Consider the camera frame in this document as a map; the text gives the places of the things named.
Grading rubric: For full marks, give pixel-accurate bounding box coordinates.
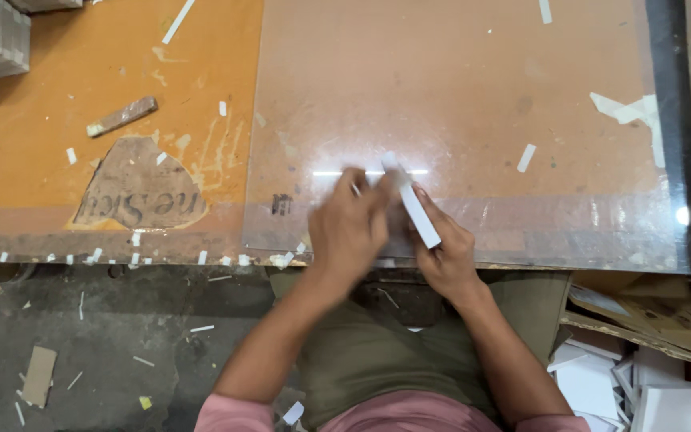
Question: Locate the person's left hand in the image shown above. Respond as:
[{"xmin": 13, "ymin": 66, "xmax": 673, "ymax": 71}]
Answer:
[{"xmin": 306, "ymin": 167, "xmax": 397, "ymax": 290}]

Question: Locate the person's right hand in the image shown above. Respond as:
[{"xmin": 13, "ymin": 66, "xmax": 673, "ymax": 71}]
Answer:
[{"xmin": 408, "ymin": 182, "xmax": 478, "ymax": 302}]

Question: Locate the long white cardboard box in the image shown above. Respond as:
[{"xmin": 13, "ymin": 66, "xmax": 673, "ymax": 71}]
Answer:
[{"xmin": 380, "ymin": 151, "xmax": 443, "ymax": 250}]

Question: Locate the clear glass sheet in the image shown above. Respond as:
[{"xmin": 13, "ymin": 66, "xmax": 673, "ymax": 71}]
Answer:
[{"xmin": 242, "ymin": 0, "xmax": 691, "ymax": 276}]

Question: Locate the person's pink shirt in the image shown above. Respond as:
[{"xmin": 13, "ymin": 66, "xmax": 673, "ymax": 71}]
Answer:
[{"xmin": 194, "ymin": 390, "xmax": 592, "ymax": 432}]

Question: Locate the torn printed paper patch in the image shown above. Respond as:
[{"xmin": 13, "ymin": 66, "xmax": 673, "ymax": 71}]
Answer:
[{"xmin": 66, "ymin": 136, "xmax": 209, "ymax": 232}]

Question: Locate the white tape patch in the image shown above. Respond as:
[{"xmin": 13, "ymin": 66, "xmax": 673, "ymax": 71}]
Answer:
[{"xmin": 589, "ymin": 92, "xmax": 668, "ymax": 169}]

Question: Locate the row of white paper scraps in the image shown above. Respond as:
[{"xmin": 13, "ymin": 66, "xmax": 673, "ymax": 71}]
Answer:
[{"xmin": 0, "ymin": 231, "xmax": 312, "ymax": 270}]

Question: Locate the white paper slip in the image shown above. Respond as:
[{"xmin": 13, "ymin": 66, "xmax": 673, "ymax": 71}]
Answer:
[{"xmin": 282, "ymin": 401, "xmax": 306, "ymax": 426}]

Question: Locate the long white paper strip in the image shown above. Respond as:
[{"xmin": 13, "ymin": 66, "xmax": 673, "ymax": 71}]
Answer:
[{"xmin": 161, "ymin": 0, "xmax": 196, "ymax": 45}]

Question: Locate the brown wooden block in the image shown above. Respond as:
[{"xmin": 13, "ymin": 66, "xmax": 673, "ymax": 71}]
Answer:
[{"xmin": 86, "ymin": 96, "xmax": 159, "ymax": 139}]

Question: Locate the brown cardboard carton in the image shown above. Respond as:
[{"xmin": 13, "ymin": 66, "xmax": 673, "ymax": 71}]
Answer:
[{"xmin": 560, "ymin": 270, "xmax": 691, "ymax": 374}]

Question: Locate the heap of white cardboard pieces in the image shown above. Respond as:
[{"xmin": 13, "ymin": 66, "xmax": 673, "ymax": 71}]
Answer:
[{"xmin": 546, "ymin": 336, "xmax": 691, "ymax": 432}]

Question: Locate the brown cardboard piece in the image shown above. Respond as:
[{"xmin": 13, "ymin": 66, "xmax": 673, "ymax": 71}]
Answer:
[{"xmin": 20, "ymin": 346, "xmax": 58, "ymax": 409}]

